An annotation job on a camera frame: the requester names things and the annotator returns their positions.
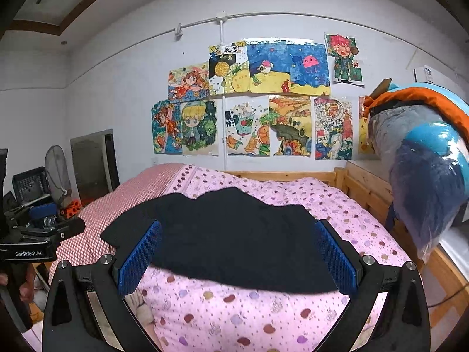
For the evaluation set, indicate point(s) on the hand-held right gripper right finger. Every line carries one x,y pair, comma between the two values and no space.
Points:
337,256

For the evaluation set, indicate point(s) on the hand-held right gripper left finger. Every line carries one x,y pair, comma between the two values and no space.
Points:
141,256

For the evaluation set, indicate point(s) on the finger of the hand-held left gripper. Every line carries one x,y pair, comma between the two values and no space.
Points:
42,213
69,227

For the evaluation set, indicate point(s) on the black sweater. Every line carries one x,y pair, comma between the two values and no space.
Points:
234,234

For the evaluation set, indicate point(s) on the person's left hand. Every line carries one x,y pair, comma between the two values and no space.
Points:
29,286

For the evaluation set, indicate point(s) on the orange spotted toy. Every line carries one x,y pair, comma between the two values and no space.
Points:
71,208

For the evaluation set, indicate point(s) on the black plastic crate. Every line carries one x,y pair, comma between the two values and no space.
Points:
31,185

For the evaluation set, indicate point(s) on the grey standing fan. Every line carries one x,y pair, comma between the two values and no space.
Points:
56,168

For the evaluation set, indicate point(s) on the pink dotted quilt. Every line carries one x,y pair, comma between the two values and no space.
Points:
238,319

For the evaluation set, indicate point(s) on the plastic bagged blue grey bedding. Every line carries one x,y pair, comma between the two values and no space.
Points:
421,176

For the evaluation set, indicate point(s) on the white mattress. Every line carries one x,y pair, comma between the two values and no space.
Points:
456,245

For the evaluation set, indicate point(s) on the orange blue quilt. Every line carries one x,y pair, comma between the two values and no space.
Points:
421,97

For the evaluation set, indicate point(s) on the white air conditioner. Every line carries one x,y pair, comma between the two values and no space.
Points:
427,74

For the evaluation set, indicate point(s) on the grey framed wall panel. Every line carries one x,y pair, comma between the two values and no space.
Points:
91,168

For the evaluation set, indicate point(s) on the wooden bed frame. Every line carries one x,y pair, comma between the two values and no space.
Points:
366,179

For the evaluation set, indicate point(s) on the group of colourful wall drawings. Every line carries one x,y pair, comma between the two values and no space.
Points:
289,124

